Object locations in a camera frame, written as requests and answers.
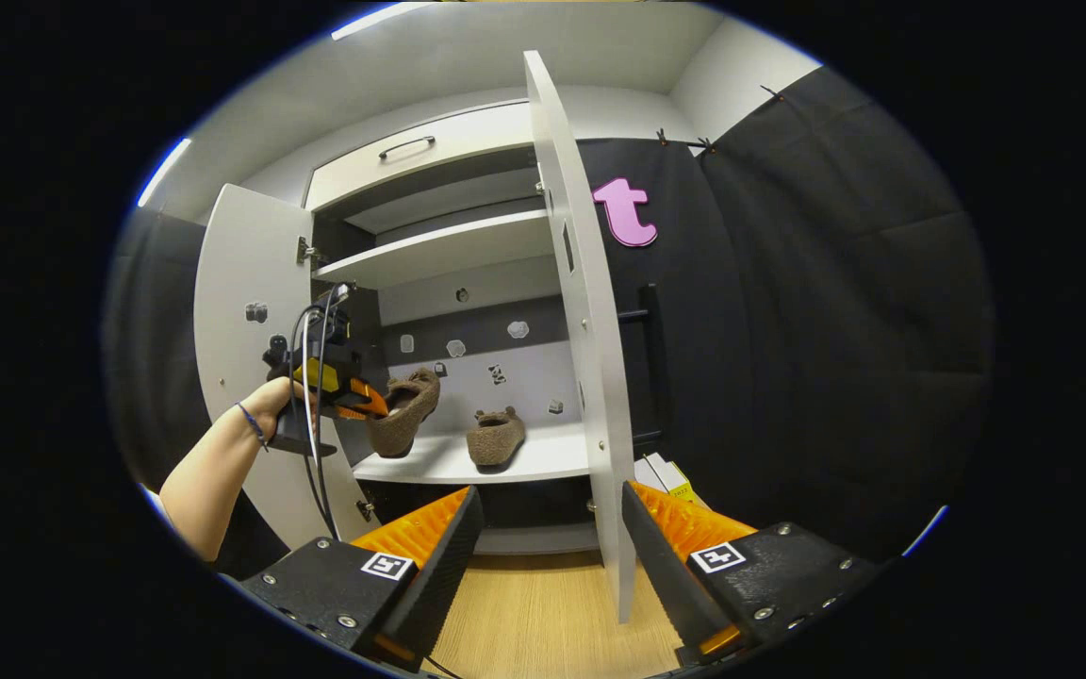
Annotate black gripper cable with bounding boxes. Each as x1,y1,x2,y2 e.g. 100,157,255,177
288,283,355,543

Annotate black drawer handle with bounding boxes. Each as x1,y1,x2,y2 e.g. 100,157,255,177
377,135,437,160

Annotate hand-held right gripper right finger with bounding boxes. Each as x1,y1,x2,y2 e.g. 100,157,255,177
620,481,883,667

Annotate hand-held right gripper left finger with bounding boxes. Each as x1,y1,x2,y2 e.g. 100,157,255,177
239,485,485,673

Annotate white cabinet drawer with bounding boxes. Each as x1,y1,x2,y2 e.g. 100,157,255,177
304,100,536,214

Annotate brown fuzzy shoe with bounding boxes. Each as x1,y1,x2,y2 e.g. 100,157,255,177
465,406,528,469
368,367,442,460

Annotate ceiling light strip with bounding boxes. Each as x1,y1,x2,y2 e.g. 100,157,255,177
330,0,433,41
135,138,194,209

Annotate white cabinet door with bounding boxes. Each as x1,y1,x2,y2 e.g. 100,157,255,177
523,50,639,624
193,183,381,552

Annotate yellow and white box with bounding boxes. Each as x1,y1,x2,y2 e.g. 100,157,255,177
634,453,710,510

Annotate thin blue bracelet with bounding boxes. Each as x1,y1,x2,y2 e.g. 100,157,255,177
234,402,271,453

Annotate white shoe cabinet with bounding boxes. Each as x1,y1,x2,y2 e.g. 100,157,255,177
303,99,601,555

